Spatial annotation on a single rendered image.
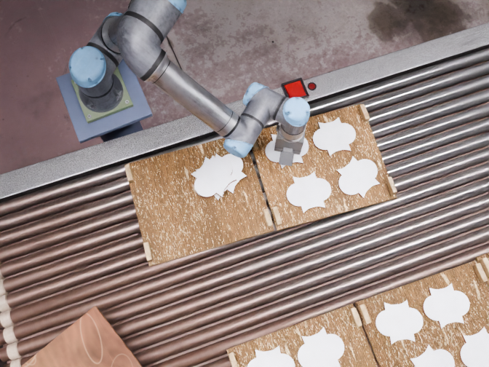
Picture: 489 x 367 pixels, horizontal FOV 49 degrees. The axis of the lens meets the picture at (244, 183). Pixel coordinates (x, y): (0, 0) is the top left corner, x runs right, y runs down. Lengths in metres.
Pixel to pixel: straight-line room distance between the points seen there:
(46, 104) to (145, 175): 1.37
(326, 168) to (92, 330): 0.88
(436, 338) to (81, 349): 1.04
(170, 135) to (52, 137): 1.23
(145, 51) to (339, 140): 0.75
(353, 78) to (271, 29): 1.24
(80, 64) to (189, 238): 0.64
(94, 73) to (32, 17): 1.63
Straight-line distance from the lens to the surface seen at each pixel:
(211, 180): 1.72
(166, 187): 1.77
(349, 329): 1.72
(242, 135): 1.50
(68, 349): 1.65
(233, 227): 1.73
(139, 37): 1.40
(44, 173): 1.90
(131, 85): 2.01
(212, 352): 1.70
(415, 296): 1.78
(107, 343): 1.62
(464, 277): 1.84
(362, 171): 1.82
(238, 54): 3.05
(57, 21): 3.32
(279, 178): 1.78
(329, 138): 1.83
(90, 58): 1.79
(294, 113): 1.51
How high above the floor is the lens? 2.62
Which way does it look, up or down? 72 degrees down
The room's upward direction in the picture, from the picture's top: 3 degrees clockwise
